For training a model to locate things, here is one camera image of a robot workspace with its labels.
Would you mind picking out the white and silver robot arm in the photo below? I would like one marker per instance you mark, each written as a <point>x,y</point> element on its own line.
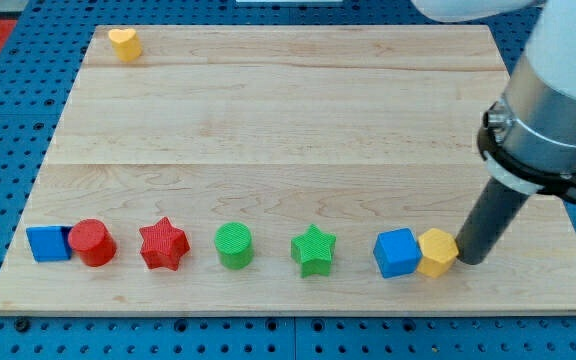
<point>528,136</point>

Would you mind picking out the light wooden board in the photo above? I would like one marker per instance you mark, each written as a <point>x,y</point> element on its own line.
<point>356,129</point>

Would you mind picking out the yellow heart block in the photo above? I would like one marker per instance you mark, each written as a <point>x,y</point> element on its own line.
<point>125,43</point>

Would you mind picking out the green star block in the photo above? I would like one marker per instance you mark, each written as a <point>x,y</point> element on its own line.
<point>314,251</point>

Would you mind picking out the green cylinder block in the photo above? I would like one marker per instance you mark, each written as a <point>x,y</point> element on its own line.
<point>233,242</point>

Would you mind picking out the blue cube block right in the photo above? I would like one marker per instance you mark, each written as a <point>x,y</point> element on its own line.
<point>396,252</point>

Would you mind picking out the blue cube block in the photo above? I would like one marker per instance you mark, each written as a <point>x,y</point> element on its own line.
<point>49,243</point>
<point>396,252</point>

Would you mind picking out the red star block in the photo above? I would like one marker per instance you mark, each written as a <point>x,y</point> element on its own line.
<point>163,245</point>

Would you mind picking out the yellow hexagon block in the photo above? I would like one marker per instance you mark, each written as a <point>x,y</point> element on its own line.
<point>439,252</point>

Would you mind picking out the red cylinder block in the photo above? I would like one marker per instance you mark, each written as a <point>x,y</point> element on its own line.
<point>92,242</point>

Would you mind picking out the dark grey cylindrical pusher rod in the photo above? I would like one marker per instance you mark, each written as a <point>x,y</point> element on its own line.
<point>494,210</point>

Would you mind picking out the blue cube block left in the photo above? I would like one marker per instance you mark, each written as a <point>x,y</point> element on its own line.
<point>49,243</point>

